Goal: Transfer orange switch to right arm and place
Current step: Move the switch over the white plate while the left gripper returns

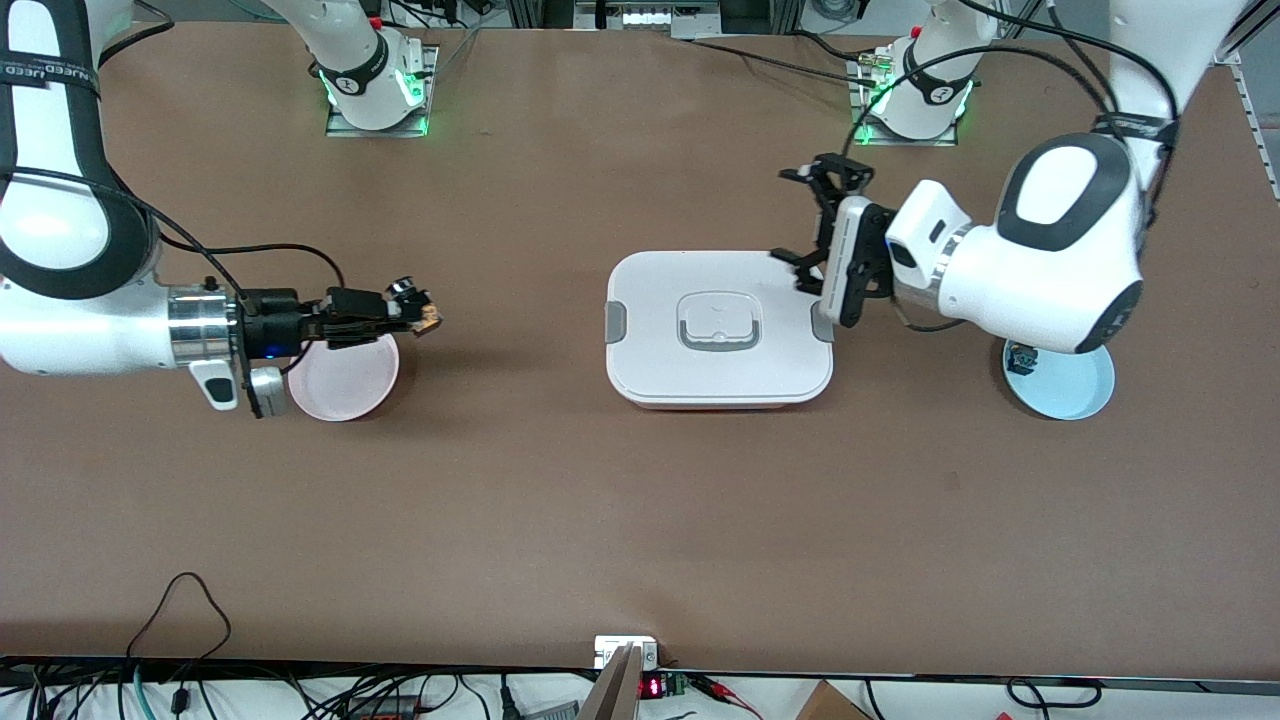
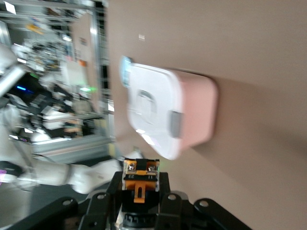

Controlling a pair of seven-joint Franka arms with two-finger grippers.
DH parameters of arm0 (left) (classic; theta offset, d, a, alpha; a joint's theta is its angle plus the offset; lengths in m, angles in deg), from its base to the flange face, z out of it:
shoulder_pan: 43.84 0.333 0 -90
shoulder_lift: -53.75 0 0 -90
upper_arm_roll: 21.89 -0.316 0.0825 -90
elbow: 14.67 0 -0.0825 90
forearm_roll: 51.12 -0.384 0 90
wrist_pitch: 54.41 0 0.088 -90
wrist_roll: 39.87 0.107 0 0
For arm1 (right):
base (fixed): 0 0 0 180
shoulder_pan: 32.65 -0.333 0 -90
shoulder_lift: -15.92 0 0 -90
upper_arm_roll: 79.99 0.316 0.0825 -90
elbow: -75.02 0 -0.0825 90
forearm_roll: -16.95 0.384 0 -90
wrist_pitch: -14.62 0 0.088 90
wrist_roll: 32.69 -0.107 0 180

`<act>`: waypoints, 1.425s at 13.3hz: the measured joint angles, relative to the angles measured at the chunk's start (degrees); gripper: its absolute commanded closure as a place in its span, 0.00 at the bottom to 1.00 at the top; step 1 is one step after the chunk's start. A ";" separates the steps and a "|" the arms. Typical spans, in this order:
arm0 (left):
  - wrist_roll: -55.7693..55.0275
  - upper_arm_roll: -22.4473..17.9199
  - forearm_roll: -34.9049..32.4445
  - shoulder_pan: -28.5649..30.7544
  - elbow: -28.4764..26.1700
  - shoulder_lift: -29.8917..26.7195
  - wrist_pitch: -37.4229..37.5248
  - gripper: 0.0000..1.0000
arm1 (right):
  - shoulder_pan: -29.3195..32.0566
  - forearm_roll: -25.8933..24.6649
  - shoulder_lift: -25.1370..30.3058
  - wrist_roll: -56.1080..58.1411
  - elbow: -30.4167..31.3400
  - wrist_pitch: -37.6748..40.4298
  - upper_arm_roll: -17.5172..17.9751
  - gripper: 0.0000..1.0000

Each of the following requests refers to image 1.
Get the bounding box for orange push button switch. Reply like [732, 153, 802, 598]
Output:
[386, 277, 444, 337]

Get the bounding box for pink round plate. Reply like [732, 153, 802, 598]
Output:
[288, 333, 401, 422]

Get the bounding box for white lunch box grey clips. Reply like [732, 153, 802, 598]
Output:
[605, 250, 835, 410]

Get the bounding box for light blue round plate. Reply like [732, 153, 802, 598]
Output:
[1002, 338, 1116, 421]

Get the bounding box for small white socket box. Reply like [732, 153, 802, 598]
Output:
[594, 636, 660, 670]

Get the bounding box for red and black probe leads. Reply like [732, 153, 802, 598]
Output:
[688, 672, 763, 720]

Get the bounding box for grey slanted bar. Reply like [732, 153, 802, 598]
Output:
[577, 643, 644, 720]

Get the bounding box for brown cardboard piece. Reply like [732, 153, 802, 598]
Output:
[794, 680, 873, 720]

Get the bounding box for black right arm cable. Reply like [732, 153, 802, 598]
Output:
[0, 165, 347, 303]

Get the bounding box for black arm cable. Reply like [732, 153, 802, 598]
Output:
[838, 0, 1183, 201]
[0, 165, 347, 303]

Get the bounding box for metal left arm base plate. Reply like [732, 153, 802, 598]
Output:
[850, 50, 959, 148]

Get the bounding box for black cable across table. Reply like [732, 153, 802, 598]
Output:
[688, 36, 881, 85]

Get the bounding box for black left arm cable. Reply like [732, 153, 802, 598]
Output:
[838, 0, 1183, 201]

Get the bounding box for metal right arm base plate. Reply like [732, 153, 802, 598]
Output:
[325, 45, 440, 138]

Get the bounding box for black looped thin cable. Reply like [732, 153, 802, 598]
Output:
[124, 571, 234, 691]

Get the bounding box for aluminium frame rail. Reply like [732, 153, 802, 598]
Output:
[1205, 0, 1280, 206]

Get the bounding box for black coiled cable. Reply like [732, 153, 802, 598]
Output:
[1004, 677, 1103, 710]

